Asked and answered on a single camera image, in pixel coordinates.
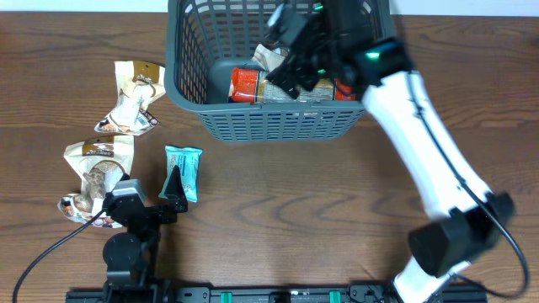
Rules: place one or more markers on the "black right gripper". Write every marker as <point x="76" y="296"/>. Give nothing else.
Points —
<point x="296" y="65"/>

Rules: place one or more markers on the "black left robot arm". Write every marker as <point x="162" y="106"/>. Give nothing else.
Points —
<point x="131" y="256"/>

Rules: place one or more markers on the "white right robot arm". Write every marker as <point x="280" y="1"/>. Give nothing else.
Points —
<point x="466" y="217"/>

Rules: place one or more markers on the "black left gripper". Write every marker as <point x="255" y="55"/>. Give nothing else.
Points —
<point x="175" y="195"/>

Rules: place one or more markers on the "teal snack packet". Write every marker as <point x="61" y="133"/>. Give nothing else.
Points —
<point x="187" y="160"/>

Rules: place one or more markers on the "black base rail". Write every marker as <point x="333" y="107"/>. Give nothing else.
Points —
<point x="356" y="293"/>

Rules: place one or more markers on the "beige snack pouch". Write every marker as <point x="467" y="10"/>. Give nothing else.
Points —
<point x="100" y="163"/>
<point x="268" y="59"/>
<point x="139" y="84"/>

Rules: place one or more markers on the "spaghetti packet orange ends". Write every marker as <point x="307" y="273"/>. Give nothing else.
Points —
<point x="250" y="86"/>

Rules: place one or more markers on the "grey plastic basket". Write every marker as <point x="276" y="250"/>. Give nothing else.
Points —
<point x="208" y="39"/>

